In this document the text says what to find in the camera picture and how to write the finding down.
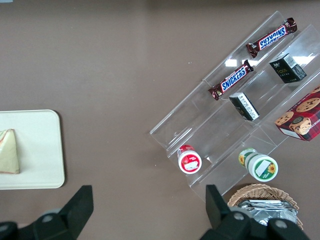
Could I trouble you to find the Snickers chocolate bar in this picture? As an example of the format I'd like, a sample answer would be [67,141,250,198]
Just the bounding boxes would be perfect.
[245,17,298,59]
[207,59,255,102]

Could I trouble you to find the red cookie box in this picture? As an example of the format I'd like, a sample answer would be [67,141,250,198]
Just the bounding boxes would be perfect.
[274,85,320,142]

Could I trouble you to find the clear acrylic stepped display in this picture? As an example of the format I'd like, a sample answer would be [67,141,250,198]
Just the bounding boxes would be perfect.
[149,10,320,196]

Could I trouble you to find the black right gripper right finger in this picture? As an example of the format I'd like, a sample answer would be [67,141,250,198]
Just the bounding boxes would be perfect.
[199,184,311,240]

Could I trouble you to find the silver foil packets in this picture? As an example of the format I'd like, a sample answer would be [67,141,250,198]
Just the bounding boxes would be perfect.
[236,199,299,227]

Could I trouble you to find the red lid yogurt cup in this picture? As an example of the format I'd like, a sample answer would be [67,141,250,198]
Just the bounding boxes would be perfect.
[177,144,203,174]

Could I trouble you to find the triangle sandwich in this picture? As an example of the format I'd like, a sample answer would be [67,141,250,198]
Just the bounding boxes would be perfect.
[0,128,21,175]

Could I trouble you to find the beige rectangular tray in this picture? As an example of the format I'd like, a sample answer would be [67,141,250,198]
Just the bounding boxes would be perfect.
[0,109,66,190]

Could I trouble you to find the small black carton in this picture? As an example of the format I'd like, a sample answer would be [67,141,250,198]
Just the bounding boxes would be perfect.
[228,91,260,123]
[268,52,308,85]

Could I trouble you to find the green lid yogurt cup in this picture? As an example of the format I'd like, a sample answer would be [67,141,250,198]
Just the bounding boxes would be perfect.
[237,147,280,182]

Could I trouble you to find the oval tan wicker basket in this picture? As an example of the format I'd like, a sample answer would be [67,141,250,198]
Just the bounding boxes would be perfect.
[227,183,305,231]

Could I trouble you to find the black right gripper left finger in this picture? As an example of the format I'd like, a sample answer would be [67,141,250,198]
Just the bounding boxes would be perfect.
[0,184,95,240]

